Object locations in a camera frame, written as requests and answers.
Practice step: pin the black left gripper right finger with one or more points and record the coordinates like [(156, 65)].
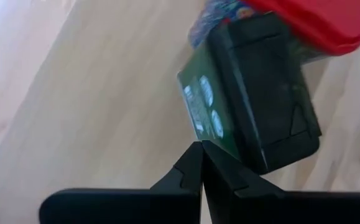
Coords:
[(260, 205)]

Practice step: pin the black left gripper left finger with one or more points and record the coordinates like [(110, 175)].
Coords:
[(167, 205)]

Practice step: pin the red smoked paprika tin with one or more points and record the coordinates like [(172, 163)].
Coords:
[(322, 21)]

